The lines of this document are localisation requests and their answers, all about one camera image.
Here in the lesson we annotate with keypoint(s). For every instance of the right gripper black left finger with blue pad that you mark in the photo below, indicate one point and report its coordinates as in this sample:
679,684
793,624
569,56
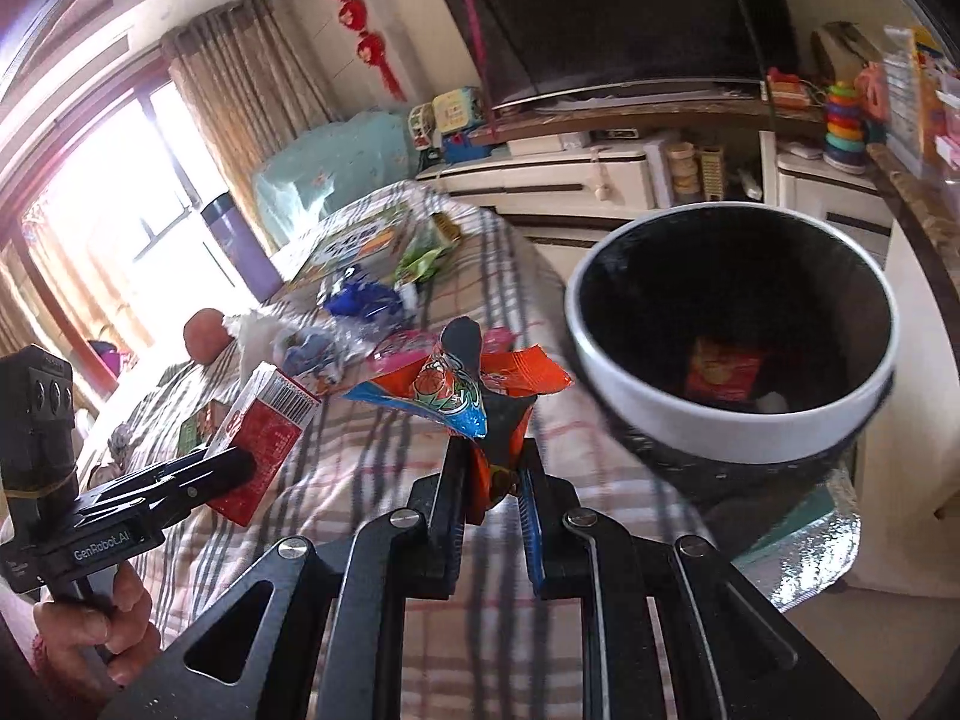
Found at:
315,630

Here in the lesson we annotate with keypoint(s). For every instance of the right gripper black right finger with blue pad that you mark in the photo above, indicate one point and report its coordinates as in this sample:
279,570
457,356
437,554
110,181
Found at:
669,629

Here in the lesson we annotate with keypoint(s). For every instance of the white tissue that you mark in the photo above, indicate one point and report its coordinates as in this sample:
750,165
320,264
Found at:
261,337

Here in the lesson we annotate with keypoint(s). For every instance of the orange blue snack wrapper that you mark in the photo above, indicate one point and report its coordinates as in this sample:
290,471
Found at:
485,398

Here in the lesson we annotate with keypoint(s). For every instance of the blue transparent plastic bag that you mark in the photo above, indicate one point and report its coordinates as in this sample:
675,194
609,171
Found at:
355,295

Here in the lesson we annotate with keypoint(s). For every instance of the green snack wrapper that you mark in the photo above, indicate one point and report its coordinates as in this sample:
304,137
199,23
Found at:
434,238

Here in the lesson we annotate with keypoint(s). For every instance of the white rimmed black trash bin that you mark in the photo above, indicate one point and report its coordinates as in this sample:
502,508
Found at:
732,333

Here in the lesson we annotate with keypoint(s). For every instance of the person's left hand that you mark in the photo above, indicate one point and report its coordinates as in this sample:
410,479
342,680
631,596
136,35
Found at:
93,653

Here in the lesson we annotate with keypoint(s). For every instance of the small green white carton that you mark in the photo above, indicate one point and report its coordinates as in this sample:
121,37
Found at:
197,431

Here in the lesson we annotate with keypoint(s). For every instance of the red cardboard box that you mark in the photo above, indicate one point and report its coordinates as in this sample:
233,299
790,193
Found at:
267,419

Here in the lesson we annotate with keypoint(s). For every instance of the red apple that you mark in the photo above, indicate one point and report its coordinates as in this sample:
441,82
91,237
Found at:
205,337

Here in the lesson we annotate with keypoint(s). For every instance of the pink toothbrush package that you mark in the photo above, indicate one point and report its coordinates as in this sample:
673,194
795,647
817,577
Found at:
410,346

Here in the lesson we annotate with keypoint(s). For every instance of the plaid grey red tablecloth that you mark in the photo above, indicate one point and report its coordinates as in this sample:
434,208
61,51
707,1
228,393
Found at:
493,650

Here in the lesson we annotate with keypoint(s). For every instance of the purple thermos bottle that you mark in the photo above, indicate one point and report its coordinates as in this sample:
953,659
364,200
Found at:
239,243

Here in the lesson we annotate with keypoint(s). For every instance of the children's activity book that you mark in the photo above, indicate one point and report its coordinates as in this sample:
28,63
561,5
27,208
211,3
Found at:
369,235

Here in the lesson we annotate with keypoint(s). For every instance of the teal floral covered bundle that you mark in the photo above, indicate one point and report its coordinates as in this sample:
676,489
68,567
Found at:
330,167

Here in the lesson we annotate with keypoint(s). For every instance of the stacked round wooden containers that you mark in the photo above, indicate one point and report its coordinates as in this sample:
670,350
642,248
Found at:
684,170

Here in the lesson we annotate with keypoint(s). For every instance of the white tv cabinet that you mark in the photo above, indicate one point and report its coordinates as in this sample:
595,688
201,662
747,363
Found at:
565,200

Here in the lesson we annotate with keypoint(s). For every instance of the wooden abacus toy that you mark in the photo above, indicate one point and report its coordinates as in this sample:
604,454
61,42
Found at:
713,172

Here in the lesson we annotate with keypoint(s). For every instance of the beige patterned curtain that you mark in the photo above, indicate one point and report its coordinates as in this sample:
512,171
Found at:
252,83

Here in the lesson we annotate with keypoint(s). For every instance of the yellow toy phone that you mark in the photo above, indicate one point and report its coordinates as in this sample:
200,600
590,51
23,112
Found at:
458,109

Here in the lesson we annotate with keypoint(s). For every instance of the red toy telephone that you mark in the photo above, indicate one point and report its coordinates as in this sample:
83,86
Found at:
788,91

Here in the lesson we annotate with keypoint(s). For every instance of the red hanging lantern decoration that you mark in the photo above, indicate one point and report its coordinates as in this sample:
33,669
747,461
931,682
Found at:
370,45

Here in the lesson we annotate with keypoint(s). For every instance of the black curved television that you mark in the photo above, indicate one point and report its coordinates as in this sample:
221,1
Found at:
533,49

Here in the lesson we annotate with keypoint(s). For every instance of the black tracking camera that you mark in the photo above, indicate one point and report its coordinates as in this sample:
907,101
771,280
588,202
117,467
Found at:
37,423

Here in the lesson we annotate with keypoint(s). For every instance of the rainbow stacking ring toy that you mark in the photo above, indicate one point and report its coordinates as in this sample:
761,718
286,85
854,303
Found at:
844,144

